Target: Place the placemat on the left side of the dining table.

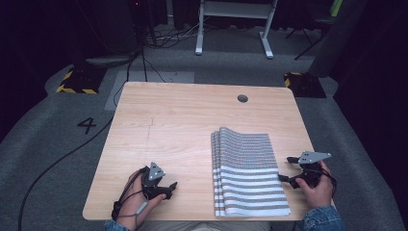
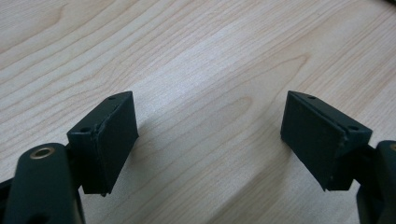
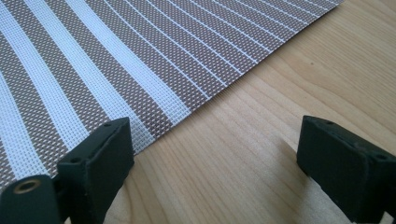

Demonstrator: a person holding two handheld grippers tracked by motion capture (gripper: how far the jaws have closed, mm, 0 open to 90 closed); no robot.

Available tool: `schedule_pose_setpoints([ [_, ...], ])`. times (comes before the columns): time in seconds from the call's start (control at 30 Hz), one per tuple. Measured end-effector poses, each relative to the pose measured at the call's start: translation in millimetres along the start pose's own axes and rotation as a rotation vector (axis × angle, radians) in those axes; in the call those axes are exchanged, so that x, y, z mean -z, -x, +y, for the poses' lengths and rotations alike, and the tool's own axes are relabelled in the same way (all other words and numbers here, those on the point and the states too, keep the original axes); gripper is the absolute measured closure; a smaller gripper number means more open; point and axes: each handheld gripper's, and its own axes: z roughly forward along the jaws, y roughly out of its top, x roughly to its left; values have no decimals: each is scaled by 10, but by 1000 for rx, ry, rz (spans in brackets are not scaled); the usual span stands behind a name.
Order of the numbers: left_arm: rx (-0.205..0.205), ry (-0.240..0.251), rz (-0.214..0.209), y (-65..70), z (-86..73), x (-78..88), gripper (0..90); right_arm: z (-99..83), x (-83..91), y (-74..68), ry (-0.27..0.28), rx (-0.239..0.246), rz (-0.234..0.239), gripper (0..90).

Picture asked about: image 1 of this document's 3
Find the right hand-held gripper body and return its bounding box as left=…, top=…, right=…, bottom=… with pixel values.
left=295, top=150, right=333, bottom=190

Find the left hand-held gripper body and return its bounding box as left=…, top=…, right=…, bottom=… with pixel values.
left=140, top=161, right=168, bottom=197

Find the striped towel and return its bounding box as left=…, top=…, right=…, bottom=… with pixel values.
left=210, top=126, right=293, bottom=218

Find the person's right hand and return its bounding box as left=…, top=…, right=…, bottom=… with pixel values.
left=294, top=160, right=335, bottom=212

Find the person's left hand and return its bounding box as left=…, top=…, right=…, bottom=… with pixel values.
left=116, top=168, right=167, bottom=231

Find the black chair with green back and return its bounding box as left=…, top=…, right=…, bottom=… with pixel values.
left=284, top=0, right=344, bottom=62

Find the black stand with grey base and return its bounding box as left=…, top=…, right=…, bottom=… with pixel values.
left=84, top=0, right=159, bottom=67

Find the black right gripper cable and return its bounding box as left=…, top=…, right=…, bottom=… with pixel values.
left=319, top=167, right=338, bottom=197

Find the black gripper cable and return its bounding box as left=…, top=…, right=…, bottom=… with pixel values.
left=319, top=167, right=338, bottom=197
left=111, top=167, right=151, bottom=229

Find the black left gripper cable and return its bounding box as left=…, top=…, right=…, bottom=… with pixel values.
left=111, top=167, right=151, bottom=229

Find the black yellow-striped base plate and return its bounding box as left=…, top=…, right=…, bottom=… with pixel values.
left=283, top=71, right=328, bottom=99
left=55, top=64, right=108, bottom=95

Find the long black floor cable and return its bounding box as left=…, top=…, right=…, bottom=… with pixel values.
left=17, top=47, right=149, bottom=231

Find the grey padded post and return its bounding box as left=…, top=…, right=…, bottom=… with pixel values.
left=308, top=0, right=369, bottom=79

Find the bundle of floor cables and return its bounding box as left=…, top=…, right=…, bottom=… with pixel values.
left=142, top=17, right=206, bottom=50

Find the white desk frame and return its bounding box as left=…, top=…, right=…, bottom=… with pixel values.
left=194, top=0, right=279, bottom=60

